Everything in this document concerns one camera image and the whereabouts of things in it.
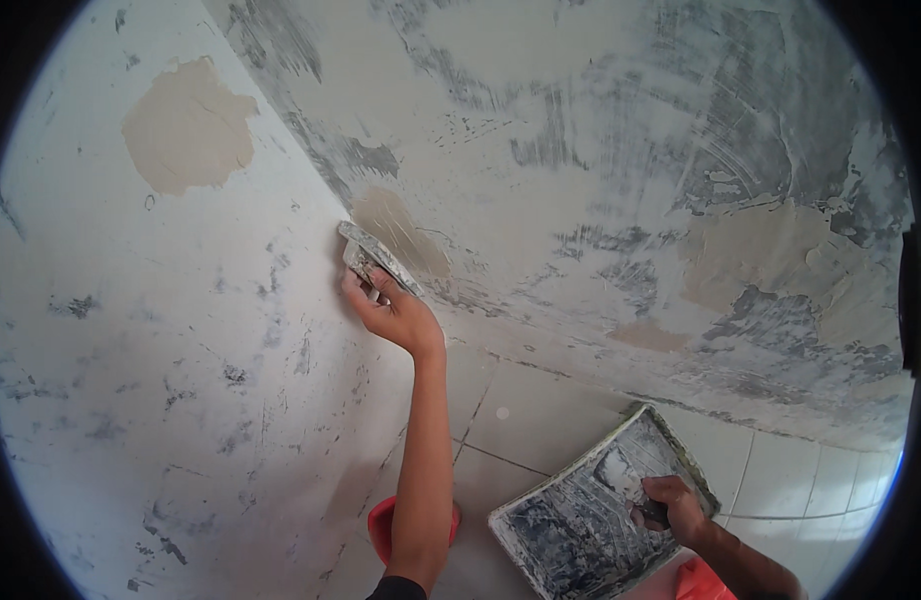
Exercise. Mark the person's right hand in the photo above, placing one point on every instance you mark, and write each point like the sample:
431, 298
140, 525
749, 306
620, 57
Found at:
678, 510

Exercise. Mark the person's left hand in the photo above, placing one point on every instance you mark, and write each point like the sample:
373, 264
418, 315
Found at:
400, 319

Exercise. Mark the person's right fingers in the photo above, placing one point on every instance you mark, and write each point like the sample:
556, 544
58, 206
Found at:
649, 516

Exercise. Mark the person's left fingers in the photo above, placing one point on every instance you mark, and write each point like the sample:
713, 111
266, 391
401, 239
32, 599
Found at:
364, 286

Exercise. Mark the plaster-smeared steel trowel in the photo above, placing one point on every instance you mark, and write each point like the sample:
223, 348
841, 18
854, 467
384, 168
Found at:
372, 246

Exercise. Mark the plaster-smeared square hawk board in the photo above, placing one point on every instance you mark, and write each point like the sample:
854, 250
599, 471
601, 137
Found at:
580, 517

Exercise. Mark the person's body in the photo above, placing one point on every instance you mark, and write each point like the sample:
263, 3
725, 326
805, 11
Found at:
397, 589

